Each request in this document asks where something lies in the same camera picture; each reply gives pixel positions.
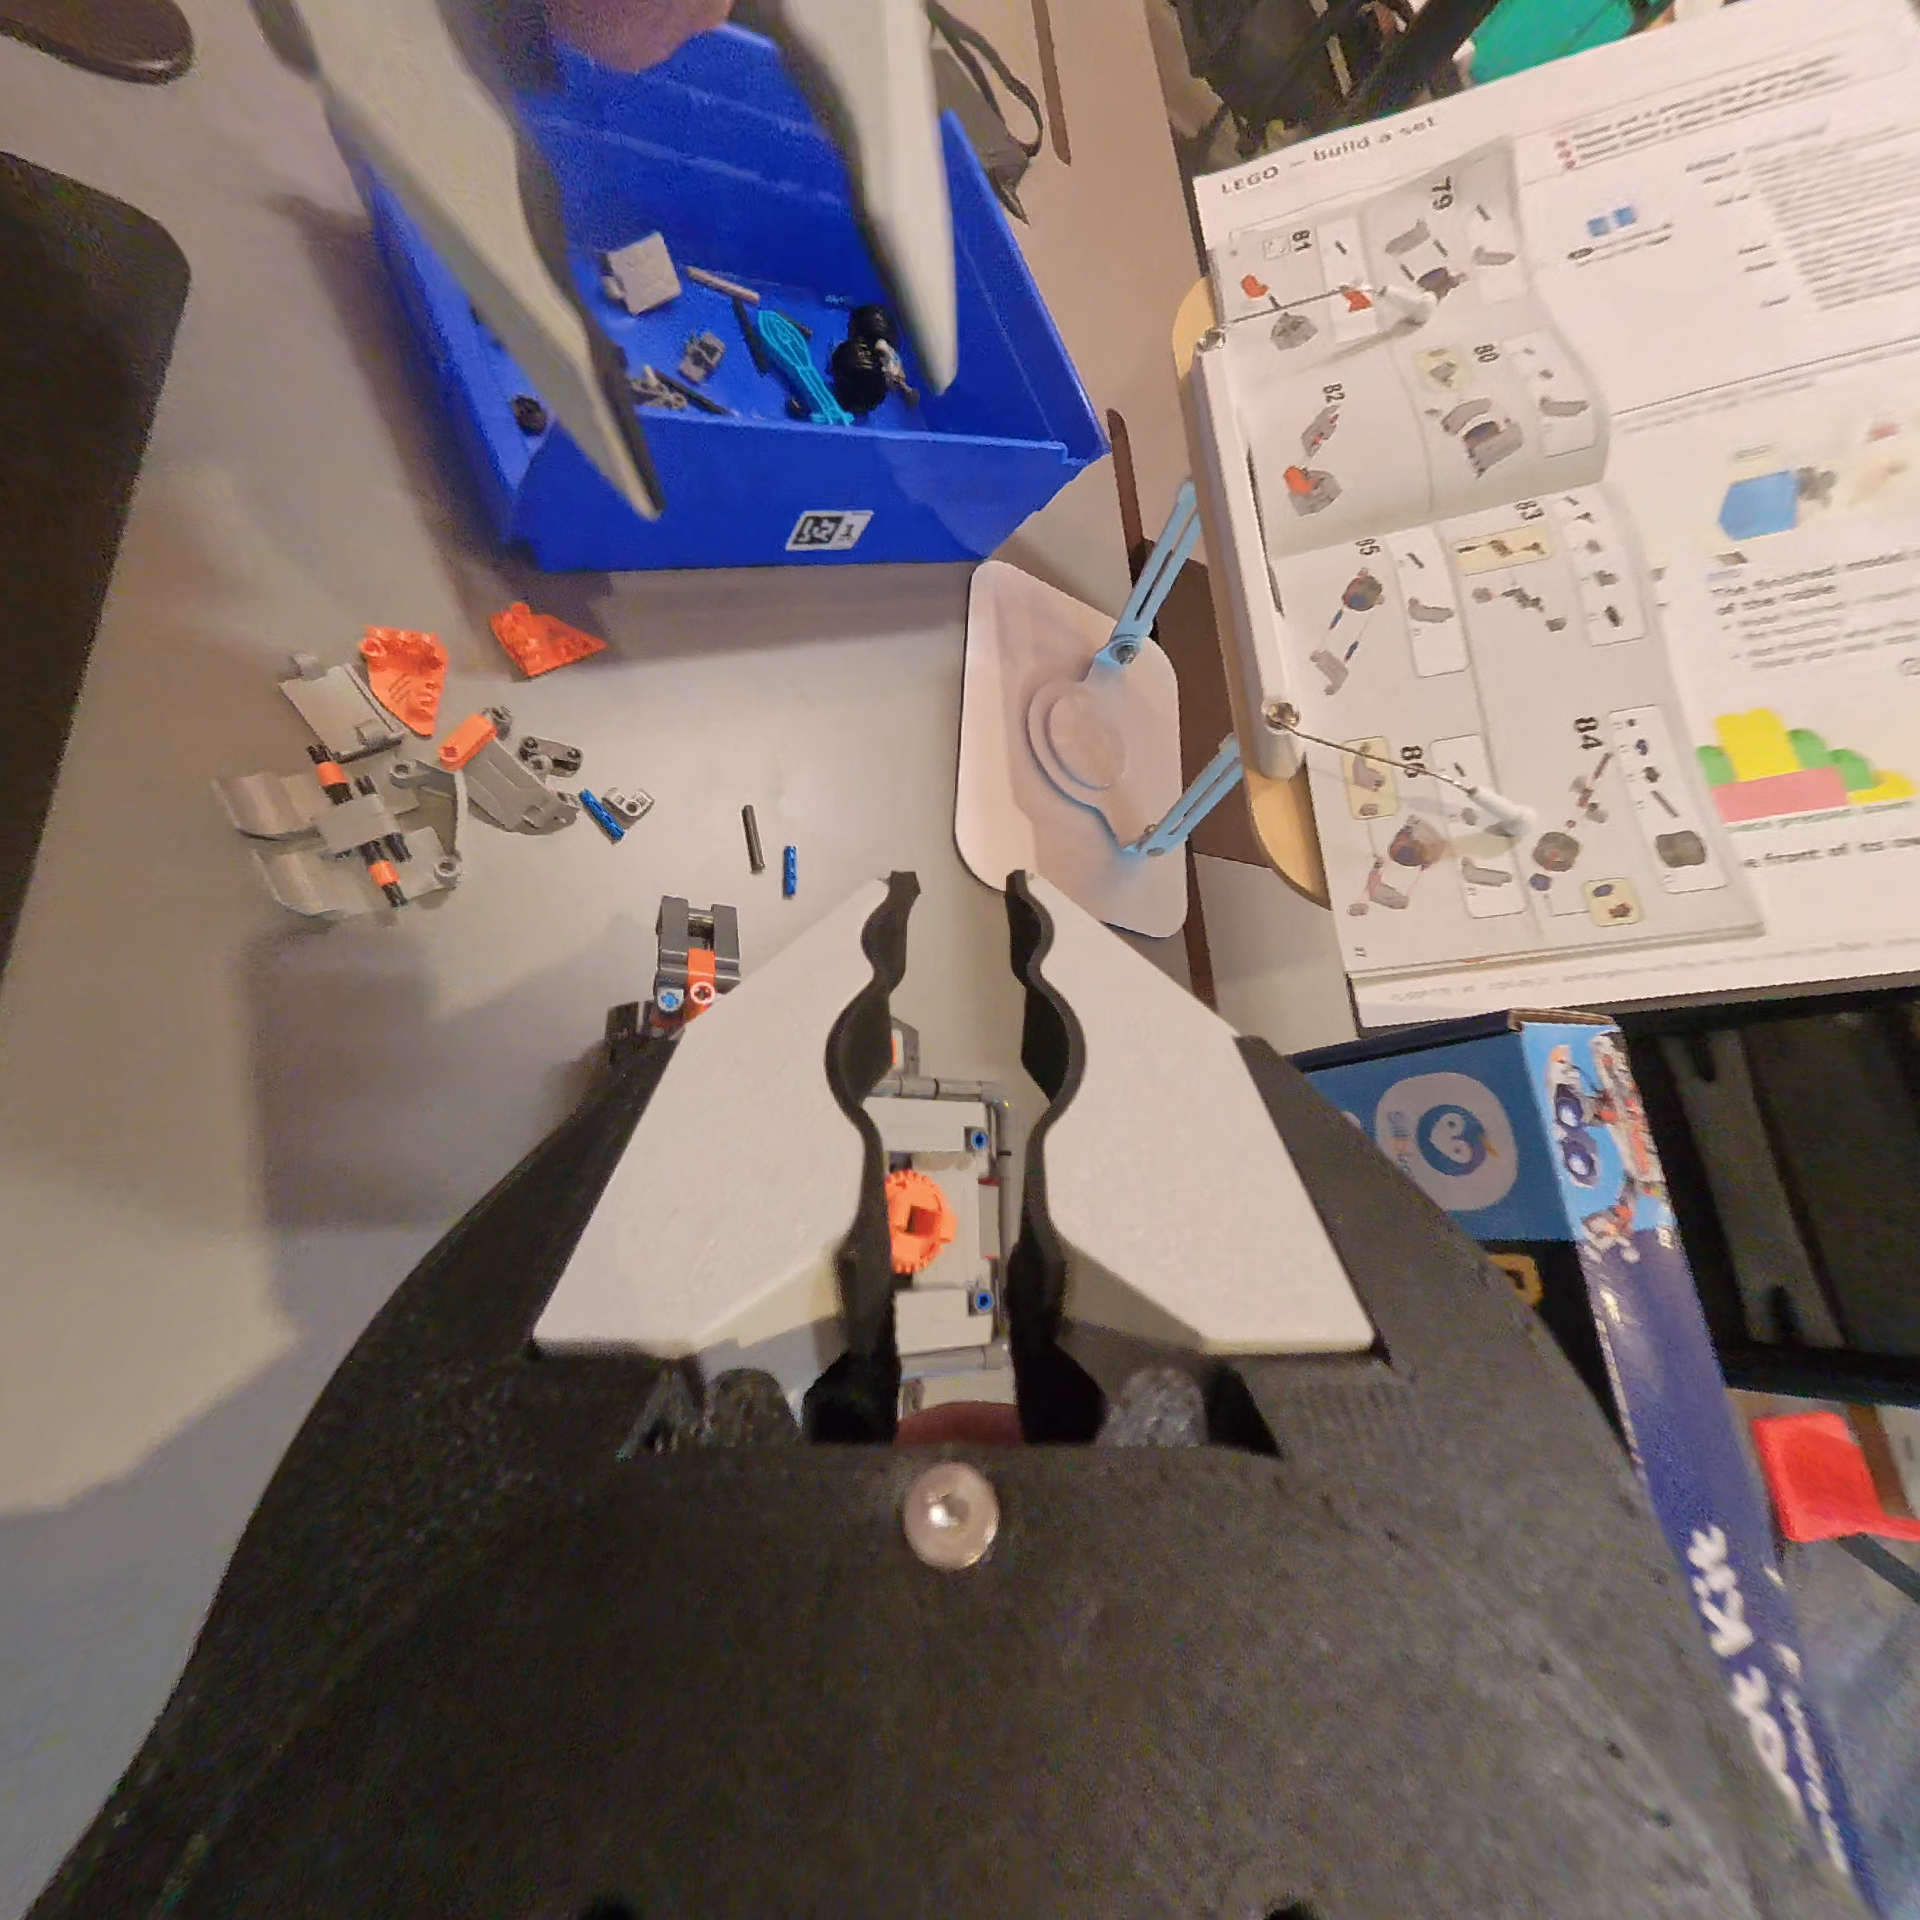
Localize red plastic piece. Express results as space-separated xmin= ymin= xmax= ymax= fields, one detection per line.
xmin=1749 ymin=1412 xmax=1920 ymax=1547

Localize white instruction booklet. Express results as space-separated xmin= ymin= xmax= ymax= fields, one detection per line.
xmin=1192 ymin=0 xmax=1920 ymax=1035

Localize heap of small toy parts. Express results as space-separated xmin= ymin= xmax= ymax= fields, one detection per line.
xmin=504 ymin=231 xmax=925 ymax=438

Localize white book stand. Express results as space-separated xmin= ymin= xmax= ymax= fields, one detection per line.
xmin=1168 ymin=278 xmax=1337 ymax=908

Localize black strap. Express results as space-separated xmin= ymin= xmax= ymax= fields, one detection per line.
xmin=926 ymin=0 xmax=1048 ymax=227

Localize blue plastic bin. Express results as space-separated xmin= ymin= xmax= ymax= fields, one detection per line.
xmin=350 ymin=24 xmax=1112 ymax=574

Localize teal toy rotor blade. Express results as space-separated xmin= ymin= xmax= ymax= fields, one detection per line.
xmin=755 ymin=305 xmax=857 ymax=429

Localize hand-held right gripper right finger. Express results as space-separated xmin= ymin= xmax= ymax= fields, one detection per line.
xmin=1001 ymin=870 xmax=1381 ymax=1447

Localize black round object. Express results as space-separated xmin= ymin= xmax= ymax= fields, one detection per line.
xmin=0 ymin=0 xmax=195 ymax=84

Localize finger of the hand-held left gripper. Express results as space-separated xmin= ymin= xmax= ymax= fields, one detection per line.
xmin=248 ymin=0 xmax=668 ymax=524
xmin=776 ymin=0 xmax=965 ymax=397

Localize blue cardboard box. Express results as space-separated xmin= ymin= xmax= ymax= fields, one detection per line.
xmin=1288 ymin=1010 xmax=1920 ymax=1920

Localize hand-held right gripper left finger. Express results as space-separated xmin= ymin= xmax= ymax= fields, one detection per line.
xmin=533 ymin=870 xmax=925 ymax=1447

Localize orange triangular toy panel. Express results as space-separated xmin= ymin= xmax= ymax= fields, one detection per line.
xmin=488 ymin=602 xmax=611 ymax=683
xmin=355 ymin=623 xmax=455 ymax=741

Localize grey orange tracked toy vehicle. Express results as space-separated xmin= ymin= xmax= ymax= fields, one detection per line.
xmin=603 ymin=895 xmax=1043 ymax=1388

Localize grey panel assembly orange pins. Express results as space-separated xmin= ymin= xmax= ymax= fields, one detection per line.
xmin=210 ymin=741 xmax=466 ymax=920

